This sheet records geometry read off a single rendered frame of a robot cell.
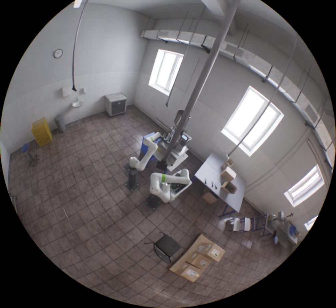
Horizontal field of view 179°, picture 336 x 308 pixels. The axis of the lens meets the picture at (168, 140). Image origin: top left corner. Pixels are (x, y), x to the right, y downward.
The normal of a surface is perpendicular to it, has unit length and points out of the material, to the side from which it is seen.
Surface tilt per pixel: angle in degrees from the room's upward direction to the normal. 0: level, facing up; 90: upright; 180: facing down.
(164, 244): 0
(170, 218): 0
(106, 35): 90
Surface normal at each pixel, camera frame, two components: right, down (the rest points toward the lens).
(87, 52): 0.71, 0.62
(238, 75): -0.64, 0.36
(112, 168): 0.29, -0.70
